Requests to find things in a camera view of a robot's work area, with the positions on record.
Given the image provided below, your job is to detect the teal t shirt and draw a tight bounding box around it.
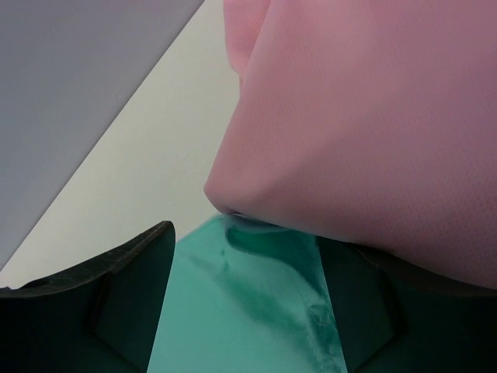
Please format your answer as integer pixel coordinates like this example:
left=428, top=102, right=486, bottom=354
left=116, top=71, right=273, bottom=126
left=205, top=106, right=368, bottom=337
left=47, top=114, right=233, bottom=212
left=148, top=215, right=346, bottom=373

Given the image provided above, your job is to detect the folded pink t shirt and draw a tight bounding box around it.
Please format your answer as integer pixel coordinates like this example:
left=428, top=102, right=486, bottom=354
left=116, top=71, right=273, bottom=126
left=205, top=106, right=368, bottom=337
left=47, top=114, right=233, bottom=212
left=205, top=1, right=496, bottom=288

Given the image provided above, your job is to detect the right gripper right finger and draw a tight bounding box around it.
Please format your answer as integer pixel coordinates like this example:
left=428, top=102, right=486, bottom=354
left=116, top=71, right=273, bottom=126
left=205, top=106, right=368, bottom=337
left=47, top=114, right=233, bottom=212
left=317, top=237, right=496, bottom=373

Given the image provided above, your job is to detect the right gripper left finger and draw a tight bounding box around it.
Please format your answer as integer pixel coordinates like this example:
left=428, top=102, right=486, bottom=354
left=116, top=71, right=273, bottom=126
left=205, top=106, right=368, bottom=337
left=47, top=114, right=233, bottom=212
left=1, top=221, right=176, bottom=373

